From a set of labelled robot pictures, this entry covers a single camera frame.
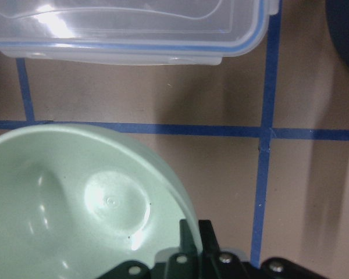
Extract dark blue saucepan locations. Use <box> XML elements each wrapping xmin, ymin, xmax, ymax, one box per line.
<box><xmin>325</xmin><ymin>0</ymin><xmax>349</xmax><ymax>67</ymax></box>

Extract green bowl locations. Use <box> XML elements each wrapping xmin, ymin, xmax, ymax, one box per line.
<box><xmin>0</xmin><ymin>124</ymin><xmax>202</xmax><ymax>278</ymax></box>

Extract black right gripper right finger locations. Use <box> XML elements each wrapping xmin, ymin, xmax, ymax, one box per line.
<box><xmin>198</xmin><ymin>220</ymin><xmax>324</xmax><ymax>278</ymax></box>

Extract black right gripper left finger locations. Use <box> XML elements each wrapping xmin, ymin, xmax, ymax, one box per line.
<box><xmin>100</xmin><ymin>219</ymin><xmax>199</xmax><ymax>278</ymax></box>

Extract clear plastic food container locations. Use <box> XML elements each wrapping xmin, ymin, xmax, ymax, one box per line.
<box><xmin>0</xmin><ymin>1</ymin><xmax>280</xmax><ymax>65</ymax></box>

